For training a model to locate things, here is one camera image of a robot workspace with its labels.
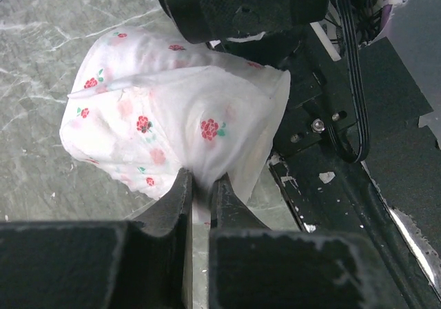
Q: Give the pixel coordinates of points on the white floral roll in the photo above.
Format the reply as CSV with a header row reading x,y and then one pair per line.
x,y
144,105

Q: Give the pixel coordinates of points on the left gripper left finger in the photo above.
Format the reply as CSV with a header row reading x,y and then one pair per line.
x,y
139,263

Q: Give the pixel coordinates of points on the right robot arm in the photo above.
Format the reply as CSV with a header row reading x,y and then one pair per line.
x,y
200,21

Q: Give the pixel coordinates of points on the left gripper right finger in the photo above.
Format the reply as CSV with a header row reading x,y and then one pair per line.
x,y
253,266

